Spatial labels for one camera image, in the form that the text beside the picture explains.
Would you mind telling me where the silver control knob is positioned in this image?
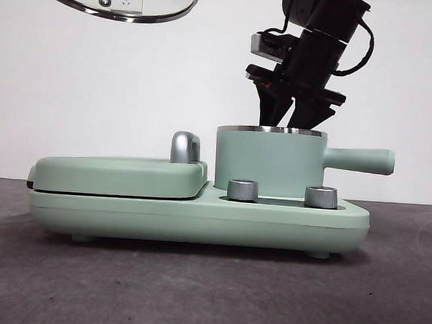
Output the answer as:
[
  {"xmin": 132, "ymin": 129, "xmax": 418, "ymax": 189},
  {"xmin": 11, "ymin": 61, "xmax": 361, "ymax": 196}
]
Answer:
[
  {"xmin": 226, "ymin": 177, "xmax": 260, "ymax": 204},
  {"xmin": 302, "ymin": 184, "xmax": 339, "ymax": 210}
]

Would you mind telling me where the green breakfast machine base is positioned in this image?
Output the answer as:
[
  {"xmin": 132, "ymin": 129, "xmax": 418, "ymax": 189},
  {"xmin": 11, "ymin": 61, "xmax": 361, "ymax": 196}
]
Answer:
[{"xmin": 26, "ymin": 171, "xmax": 372, "ymax": 261}]

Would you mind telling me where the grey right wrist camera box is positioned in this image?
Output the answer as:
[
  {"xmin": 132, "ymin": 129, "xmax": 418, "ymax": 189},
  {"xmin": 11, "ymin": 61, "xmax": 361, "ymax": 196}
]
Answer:
[{"xmin": 249, "ymin": 31, "xmax": 297, "ymax": 63}]

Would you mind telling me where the green pot with side handle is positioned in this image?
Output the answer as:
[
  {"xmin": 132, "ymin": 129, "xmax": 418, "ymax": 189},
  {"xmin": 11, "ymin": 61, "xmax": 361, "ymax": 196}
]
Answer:
[{"xmin": 212, "ymin": 122, "xmax": 398, "ymax": 203}]

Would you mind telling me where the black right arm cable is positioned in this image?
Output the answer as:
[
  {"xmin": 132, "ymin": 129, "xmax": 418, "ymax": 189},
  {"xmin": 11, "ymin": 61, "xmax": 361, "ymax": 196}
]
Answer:
[{"xmin": 332, "ymin": 17, "xmax": 376, "ymax": 80}]

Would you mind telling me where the green griddle lid silver handle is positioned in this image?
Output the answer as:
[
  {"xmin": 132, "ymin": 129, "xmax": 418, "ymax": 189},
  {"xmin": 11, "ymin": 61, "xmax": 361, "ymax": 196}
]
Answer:
[{"xmin": 25, "ymin": 120, "xmax": 211, "ymax": 202}]

